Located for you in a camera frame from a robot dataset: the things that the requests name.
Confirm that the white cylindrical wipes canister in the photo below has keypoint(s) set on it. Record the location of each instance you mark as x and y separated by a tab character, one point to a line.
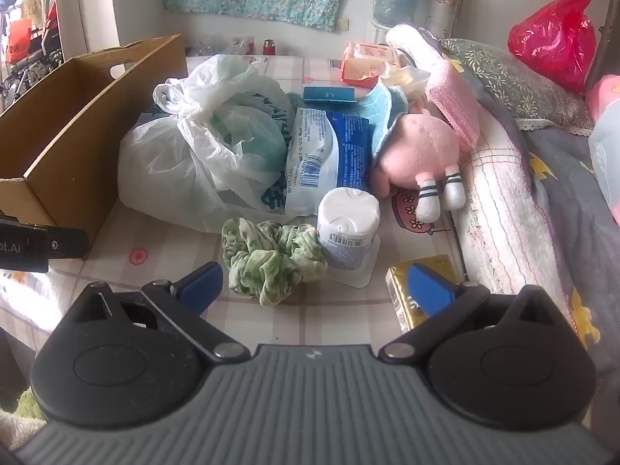
346	223

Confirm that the white checked blanket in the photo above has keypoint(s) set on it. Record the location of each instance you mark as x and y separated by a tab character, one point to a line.
499	203

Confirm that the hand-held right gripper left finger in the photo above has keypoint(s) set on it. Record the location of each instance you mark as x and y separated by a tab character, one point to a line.
201	286

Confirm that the pink plush toy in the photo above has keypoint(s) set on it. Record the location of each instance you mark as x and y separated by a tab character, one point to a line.
421	150

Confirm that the pink plush pillow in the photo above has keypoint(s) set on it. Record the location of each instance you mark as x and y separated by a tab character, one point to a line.
605	99

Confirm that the red plastic bag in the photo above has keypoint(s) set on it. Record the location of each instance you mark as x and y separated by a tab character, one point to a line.
552	43

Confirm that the orange wet wipes pack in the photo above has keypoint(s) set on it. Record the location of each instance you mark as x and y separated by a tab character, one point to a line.
363	65

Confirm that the blue checked cloth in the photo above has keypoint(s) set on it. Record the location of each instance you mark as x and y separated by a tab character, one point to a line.
382	111

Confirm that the green fuzzy cloth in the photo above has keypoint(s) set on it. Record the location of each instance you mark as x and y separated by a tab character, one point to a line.
19	416

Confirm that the pale blue pillow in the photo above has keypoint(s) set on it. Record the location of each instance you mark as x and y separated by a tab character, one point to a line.
608	164

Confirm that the white plastic bag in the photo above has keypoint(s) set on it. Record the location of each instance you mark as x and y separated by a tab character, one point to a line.
193	145

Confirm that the green floral pillow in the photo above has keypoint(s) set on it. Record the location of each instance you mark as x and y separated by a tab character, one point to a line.
513	82

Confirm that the gold tissue pack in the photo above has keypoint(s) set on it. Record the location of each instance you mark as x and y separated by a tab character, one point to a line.
399	295

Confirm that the patterned paper roll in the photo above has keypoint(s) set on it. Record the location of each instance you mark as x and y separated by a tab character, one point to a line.
445	5

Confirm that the green floral scrunchie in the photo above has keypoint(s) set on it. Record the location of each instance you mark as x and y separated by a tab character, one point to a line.
266	261

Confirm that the metal drying rack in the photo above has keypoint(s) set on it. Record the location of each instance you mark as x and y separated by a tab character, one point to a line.
34	58

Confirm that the small clear plastic bag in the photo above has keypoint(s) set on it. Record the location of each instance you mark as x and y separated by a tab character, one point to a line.
244	46

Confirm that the pink towel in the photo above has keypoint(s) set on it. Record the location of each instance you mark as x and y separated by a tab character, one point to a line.
455	101

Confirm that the small blue box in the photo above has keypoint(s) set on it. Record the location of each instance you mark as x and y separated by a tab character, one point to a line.
329	93

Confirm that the red bottle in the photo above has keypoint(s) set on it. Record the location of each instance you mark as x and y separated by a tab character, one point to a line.
269	48

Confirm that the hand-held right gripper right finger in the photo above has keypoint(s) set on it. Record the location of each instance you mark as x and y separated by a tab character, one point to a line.
430	291

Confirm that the grey quilt with yellow prints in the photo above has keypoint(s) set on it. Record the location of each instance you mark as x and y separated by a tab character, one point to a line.
571	193

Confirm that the blue white wet wipes pack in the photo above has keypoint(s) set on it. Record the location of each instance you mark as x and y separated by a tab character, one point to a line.
329	155

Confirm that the brown cardboard box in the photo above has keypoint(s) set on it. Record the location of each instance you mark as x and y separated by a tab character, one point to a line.
72	116

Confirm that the orange hanging bag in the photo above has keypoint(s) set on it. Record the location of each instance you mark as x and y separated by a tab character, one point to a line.
18	38

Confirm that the checked printed tablecloth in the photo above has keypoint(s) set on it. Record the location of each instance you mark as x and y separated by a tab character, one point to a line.
145	252

